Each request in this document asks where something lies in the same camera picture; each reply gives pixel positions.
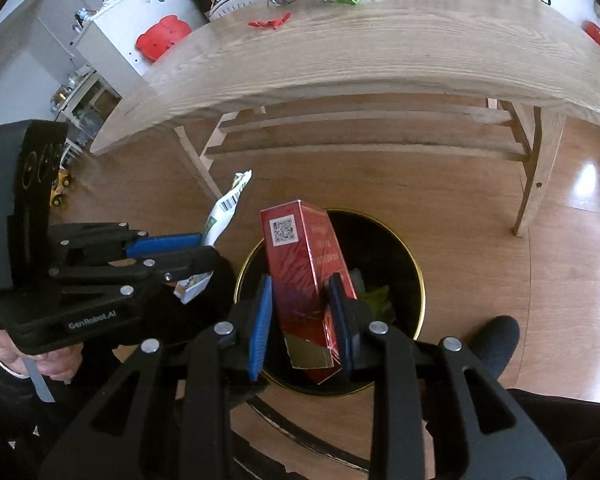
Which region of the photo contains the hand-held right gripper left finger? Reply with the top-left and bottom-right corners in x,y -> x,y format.
39,274 -> 276,480

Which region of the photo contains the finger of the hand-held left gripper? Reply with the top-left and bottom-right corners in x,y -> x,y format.
47,247 -> 223,302
47,221 -> 204,266

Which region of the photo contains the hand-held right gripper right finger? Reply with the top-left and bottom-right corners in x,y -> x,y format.
327,272 -> 568,480

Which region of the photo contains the pale green carton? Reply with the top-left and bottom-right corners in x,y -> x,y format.
361,285 -> 392,324

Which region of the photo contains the white paper bag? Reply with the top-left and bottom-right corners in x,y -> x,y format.
174,170 -> 254,306

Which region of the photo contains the red cardboard box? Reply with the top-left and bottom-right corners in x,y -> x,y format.
260,200 -> 359,386

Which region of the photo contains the black bin with gold rim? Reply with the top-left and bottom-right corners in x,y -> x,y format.
233,208 -> 427,399

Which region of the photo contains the person's left forearm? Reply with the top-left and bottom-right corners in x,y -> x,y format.
0,330 -> 56,480

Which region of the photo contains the person's left hand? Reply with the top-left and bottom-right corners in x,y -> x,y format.
7,342 -> 84,386

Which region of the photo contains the yellow toy truck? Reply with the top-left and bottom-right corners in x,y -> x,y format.
48,168 -> 74,209

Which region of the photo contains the white shelf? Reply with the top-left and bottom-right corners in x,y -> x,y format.
49,69 -> 122,142

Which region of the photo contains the person's right foot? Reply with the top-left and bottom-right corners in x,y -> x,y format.
467,315 -> 522,385

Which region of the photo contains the red bear-shaped chair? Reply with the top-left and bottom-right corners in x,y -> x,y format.
134,15 -> 194,64

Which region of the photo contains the white cabinet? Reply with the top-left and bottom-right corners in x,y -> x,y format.
74,0 -> 209,92

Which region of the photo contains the wooden table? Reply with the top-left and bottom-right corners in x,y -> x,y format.
89,0 -> 600,239

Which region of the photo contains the red wrapper scrap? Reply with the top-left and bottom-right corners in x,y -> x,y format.
247,12 -> 292,30

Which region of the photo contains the person's right leg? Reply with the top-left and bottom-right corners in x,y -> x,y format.
504,388 -> 600,480

